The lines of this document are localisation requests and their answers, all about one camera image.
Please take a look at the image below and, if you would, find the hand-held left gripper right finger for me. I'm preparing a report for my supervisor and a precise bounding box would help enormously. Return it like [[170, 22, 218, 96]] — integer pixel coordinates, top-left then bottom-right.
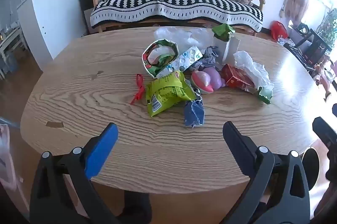
[[222, 121, 311, 224]]

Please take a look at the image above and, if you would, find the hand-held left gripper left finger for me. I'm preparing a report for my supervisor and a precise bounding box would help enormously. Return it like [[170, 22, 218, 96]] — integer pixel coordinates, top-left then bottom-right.
[[29, 122, 119, 224]]

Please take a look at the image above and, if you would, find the small green carton scrap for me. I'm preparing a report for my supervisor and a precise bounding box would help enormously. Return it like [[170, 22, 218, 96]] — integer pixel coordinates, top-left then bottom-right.
[[256, 86, 273, 105]]

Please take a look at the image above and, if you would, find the red plastic strip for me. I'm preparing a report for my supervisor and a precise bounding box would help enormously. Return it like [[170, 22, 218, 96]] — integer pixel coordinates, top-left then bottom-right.
[[130, 73, 146, 105]]

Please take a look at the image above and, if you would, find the red carton box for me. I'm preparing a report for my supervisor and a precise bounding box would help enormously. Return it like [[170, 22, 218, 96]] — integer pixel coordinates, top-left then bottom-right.
[[221, 64, 255, 90]]

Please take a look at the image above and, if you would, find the pink purple soft toy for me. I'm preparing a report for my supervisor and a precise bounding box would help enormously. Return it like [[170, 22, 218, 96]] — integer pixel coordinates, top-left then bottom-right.
[[190, 67, 226, 95]]

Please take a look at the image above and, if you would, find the grey printed paper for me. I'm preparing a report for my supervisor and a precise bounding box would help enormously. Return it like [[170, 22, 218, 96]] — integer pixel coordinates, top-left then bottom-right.
[[191, 58, 225, 72]]

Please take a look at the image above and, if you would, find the green snack bag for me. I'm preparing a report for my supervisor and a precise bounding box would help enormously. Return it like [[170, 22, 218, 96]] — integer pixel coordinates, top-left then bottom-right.
[[146, 72, 197, 118]]

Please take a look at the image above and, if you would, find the blue white paper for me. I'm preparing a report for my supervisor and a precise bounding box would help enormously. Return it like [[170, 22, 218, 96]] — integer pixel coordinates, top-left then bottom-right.
[[203, 46, 220, 59]]

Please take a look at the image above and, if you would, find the white blue blister pack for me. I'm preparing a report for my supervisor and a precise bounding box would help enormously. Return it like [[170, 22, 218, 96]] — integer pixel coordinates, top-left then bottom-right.
[[158, 45, 204, 80]]

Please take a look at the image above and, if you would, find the clear plastic bag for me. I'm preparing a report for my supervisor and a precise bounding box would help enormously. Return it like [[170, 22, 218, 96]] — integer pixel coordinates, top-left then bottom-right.
[[154, 26, 214, 49]]

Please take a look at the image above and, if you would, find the red ride-on toy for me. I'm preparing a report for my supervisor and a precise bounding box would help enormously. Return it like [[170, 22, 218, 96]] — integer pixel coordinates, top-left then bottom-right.
[[313, 59, 337, 103]]

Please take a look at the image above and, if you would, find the black chair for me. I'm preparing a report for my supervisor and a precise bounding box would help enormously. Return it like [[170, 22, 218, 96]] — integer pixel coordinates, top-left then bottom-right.
[[283, 28, 333, 72]]

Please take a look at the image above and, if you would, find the green plant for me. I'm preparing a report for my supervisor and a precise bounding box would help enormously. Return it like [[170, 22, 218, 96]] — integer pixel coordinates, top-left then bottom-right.
[[314, 1, 337, 49]]

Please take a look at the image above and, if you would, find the red bag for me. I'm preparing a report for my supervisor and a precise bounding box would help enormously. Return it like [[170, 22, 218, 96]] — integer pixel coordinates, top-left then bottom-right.
[[270, 21, 289, 41]]

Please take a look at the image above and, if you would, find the hanging ornament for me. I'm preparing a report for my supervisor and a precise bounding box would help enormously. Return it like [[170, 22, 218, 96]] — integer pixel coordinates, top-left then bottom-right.
[[279, 0, 287, 19]]

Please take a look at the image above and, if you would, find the cardboard sheet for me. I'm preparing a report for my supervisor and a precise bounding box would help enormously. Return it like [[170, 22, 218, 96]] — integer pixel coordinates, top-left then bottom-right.
[[84, 8, 93, 35]]

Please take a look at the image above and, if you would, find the white cabinet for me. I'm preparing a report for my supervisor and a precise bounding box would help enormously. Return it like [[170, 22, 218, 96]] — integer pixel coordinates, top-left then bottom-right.
[[17, 0, 85, 72]]

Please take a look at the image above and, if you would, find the white side table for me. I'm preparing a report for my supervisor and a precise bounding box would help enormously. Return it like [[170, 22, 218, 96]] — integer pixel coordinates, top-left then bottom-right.
[[0, 25, 27, 79]]

